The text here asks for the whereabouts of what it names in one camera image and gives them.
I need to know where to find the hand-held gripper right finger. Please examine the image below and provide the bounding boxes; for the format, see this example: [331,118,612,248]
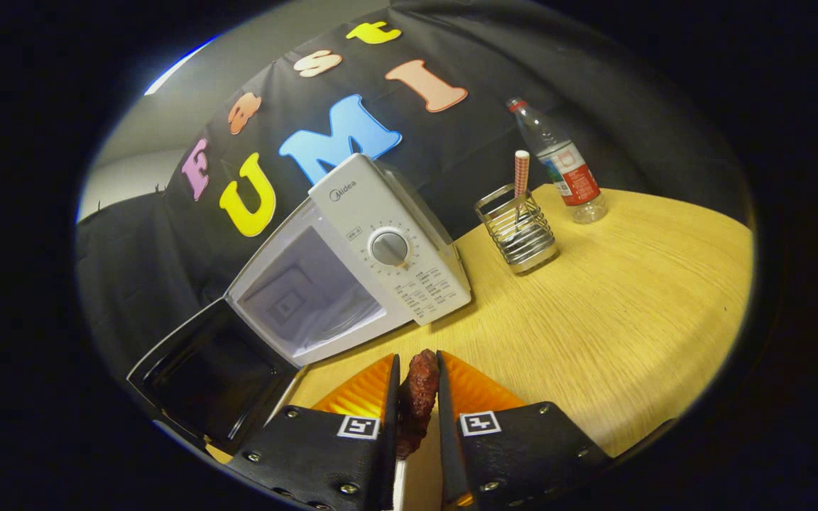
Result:
[436,350,612,511]

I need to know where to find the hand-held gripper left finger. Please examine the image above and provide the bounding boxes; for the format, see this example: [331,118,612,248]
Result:
[227,353,401,511]

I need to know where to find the white toaster oven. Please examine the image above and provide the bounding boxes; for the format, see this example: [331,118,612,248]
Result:
[126,153,472,455]

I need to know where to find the clear plastic water bottle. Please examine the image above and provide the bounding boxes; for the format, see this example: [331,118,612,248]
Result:
[506,97,607,225]

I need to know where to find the red striped utensil handle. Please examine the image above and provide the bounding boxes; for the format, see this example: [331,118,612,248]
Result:
[513,150,531,231]

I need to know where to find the brown fried meat piece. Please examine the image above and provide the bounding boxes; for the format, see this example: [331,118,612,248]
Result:
[396,348,440,460]

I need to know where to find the metal wire utensil basket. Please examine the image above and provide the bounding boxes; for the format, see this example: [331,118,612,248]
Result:
[474,183,560,275]

